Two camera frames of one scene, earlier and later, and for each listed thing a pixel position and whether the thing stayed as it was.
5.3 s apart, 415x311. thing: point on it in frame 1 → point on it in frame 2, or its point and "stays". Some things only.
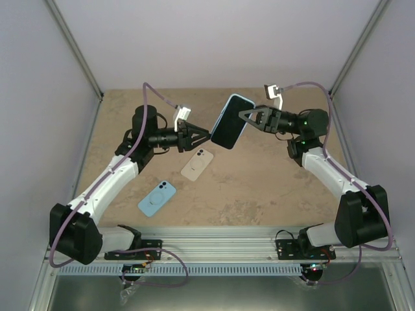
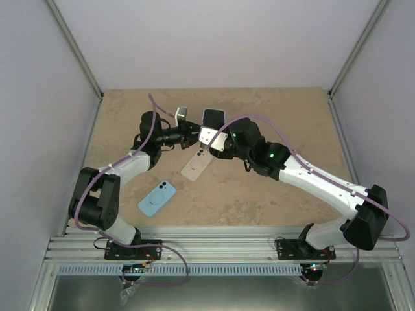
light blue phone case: x=231 y=126 → x=213 y=118
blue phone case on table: x=157 y=198 stays
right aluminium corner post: x=363 y=38 stays
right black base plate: x=293 y=249 stays
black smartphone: x=231 y=125 → x=214 y=119
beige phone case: x=197 y=164 stays
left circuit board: x=131 y=268 stays
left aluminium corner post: x=74 y=45 stays
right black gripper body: x=275 y=126 → x=237 y=151
